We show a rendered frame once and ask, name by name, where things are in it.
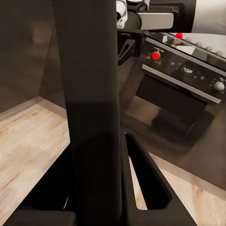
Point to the burner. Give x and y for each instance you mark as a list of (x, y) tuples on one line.
[(198, 45)]

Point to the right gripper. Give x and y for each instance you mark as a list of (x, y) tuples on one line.
[(129, 41)]

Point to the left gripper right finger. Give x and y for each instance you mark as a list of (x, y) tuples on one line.
[(164, 207)]

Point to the oven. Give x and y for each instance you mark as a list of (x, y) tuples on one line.
[(172, 96)]

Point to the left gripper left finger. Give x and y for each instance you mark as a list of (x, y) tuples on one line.
[(53, 201)]

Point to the poster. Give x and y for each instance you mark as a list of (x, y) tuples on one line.
[(86, 33)]

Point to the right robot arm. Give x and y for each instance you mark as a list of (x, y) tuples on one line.
[(173, 16)]

